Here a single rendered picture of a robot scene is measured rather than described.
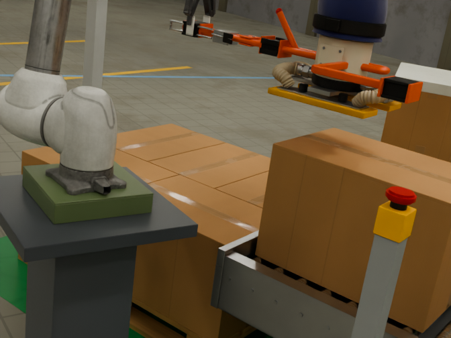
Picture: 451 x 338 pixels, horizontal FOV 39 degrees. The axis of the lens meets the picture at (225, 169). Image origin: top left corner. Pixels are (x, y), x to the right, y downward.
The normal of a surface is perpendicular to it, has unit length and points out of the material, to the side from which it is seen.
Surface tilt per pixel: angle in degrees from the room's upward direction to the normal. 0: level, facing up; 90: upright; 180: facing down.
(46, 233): 0
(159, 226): 0
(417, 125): 90
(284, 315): 90
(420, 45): 90
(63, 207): 90
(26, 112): 69
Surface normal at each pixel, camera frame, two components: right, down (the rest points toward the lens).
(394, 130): -0.30, 0.27
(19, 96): -0.37, 0.02
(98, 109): 0.55, -0.06
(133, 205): 0.54, 0.34
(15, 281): 0.13, -0.94
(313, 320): -0.61, 0.18
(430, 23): -0.84, 0.07
